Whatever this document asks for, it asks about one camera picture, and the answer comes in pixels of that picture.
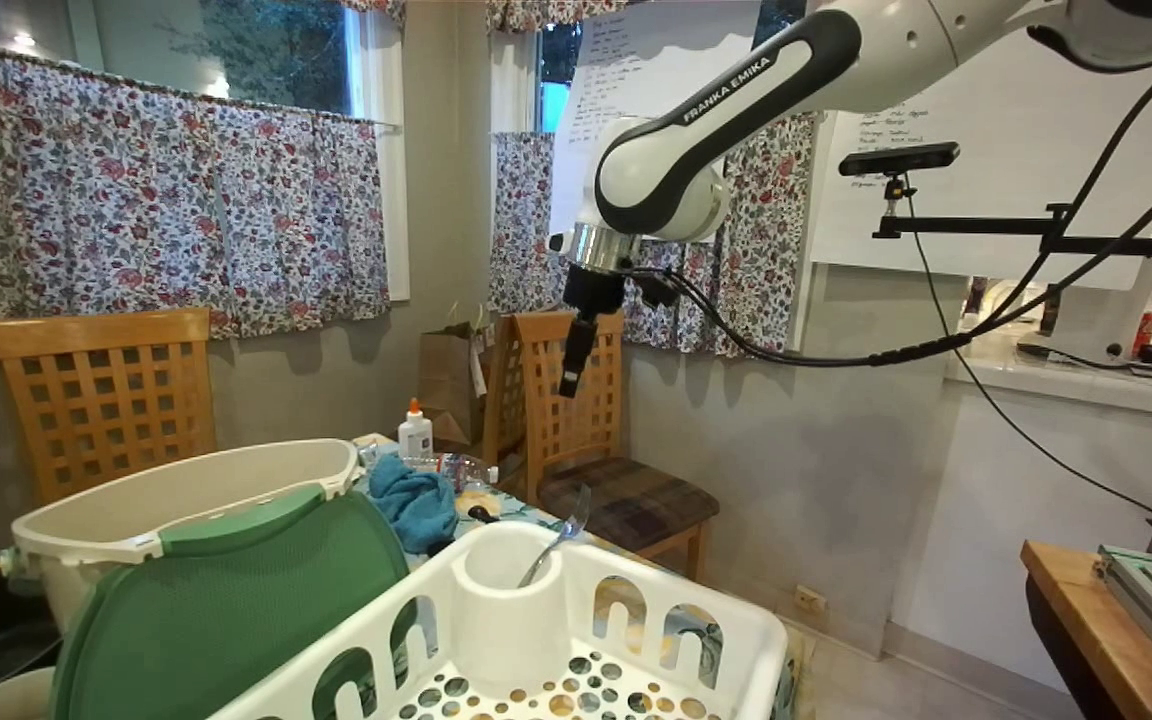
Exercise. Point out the blue cloth towel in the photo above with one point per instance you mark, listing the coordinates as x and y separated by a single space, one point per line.
418 507

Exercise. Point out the wooden lattice chair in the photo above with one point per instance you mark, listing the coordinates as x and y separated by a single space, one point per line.
100 397

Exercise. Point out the brown paper bag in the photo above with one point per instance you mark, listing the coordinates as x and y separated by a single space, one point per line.
454 385

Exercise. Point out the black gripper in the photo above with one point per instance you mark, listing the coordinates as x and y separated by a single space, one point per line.
596 268

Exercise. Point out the metal spoon in cup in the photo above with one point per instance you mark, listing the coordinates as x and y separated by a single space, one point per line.
567 530

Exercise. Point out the wooden side table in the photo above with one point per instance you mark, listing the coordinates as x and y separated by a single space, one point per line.
1091 630

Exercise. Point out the white plastic bucket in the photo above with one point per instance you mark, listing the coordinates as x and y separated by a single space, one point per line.
68 545

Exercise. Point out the floral window curtain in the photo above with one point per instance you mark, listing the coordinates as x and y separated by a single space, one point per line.
126 198

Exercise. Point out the black camera on boom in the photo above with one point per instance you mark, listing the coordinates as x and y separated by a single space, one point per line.
893 160

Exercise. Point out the white paper sheet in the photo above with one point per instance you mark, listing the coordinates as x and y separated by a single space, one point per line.
633 66

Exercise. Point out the wooden chair with cushion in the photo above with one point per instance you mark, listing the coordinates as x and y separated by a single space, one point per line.
577 449

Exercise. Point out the white glue bottle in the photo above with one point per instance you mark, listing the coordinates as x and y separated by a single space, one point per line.
418 439

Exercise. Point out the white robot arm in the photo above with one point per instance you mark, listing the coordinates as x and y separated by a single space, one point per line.
656 178

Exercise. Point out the white plastic drying rack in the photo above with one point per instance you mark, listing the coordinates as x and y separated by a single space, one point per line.
591 639

